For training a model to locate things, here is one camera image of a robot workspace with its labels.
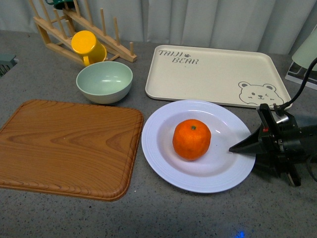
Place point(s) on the beige bear tray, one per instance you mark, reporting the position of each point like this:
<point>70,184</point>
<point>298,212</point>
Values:
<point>224,77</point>

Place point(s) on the white wire cup rack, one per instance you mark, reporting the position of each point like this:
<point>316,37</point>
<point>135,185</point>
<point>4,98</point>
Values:
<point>296,74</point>

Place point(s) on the grey object at edge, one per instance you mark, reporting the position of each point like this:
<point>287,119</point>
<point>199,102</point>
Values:
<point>7,62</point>

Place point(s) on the yellow mug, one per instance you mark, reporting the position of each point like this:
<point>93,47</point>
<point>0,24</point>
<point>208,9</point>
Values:
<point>86,45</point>

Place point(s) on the grey curtain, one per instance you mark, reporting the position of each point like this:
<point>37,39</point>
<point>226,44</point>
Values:
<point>268,26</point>

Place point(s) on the dark green cup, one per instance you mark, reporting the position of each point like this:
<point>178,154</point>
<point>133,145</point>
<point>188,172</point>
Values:
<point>61,4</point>

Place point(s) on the white ceramic plate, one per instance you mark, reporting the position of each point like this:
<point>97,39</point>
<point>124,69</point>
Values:
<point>219,169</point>

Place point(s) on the wooden brown tray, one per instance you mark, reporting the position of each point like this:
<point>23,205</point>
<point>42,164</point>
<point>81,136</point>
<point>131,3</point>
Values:
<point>70,149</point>

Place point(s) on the green bowl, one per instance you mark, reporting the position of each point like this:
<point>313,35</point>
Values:
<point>105,82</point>

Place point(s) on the wooden dish rack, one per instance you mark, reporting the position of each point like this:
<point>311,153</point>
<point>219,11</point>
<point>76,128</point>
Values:
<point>57,32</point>

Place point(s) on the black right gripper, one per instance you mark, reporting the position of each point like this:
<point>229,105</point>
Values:
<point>285,145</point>

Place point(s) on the green plastic cup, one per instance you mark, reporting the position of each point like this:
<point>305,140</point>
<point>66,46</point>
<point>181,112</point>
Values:
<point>307,52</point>

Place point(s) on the orange fruit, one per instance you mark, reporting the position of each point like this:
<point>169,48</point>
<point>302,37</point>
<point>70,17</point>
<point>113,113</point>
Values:
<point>191,139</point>

